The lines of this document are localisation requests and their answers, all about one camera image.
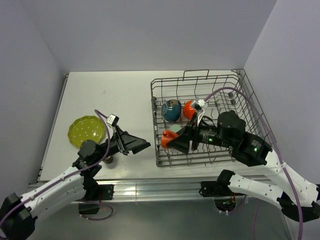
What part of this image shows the purple cable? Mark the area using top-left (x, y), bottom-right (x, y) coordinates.
top-left (204, 86), bottom-right (305, 240)
top-left (0, 109), bottom-right (115, 230)

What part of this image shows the orange bowl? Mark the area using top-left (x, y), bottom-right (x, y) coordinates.
top-left (182, 100), bottom-right (197, 120)

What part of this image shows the blue bowl beige inside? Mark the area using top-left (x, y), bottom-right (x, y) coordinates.
top-left (160, 99), bottom-right (182, 123)

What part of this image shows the mint green cup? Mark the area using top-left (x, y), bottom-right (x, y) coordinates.
top-left (168, 124), bottom-right (182, 133)

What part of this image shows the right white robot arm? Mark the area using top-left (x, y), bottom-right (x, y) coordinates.
top-left (161, 110), bottom-right (320, 223)

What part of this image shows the aluminium mounting rail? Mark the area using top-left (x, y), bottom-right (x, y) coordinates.
top-left (13, 176), bottom-right (293, 240)

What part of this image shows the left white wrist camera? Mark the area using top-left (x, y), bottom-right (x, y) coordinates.
top-left (105, 114), bottom-right (119, 127)

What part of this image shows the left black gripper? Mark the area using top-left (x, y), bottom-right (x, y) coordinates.
top-left (94, 124), bottom-right (150, 162)

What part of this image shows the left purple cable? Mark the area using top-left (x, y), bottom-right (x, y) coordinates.
top-left (0, 109), bottom-right (115, 230)

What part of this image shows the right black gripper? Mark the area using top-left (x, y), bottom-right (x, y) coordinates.
top-left (166, 111), bottom-right (234, 153)

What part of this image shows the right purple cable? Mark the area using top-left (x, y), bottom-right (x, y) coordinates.
top-left (204, 86), bottom-right (305, 240)

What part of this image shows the dark brown mug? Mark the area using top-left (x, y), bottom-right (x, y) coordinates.
top-left (103, 156), bottom-right (114, 165)

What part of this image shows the small orange mug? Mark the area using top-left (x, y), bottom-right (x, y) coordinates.
top-left (160, 130), bottom-right (179, 149)

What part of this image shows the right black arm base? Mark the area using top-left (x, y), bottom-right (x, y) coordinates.
top-left (198, 181), bottom-right (244, 197)

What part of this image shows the grey wire dish rack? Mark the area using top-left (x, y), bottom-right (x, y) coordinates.
top-left (150, 69), bottom-right (275, 167)

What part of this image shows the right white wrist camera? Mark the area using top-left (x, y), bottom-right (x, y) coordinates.
top-left (190, 98), bottom-right (208, 126)

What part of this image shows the yellow-green dotted plate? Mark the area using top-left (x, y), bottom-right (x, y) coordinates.
top-left (67, 115), bottom-right (106, 149)

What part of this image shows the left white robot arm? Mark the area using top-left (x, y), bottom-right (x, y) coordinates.
top-left (0, 126), bottom-right (151, 240)

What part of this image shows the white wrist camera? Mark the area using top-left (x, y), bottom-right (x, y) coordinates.
top-left (105, 114), bottom-right (119, 127)
top-left (190, 98), bottom-right (208, 126)

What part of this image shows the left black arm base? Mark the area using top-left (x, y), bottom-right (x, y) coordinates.
top-left (80, 184), bottom-right (114, 201)

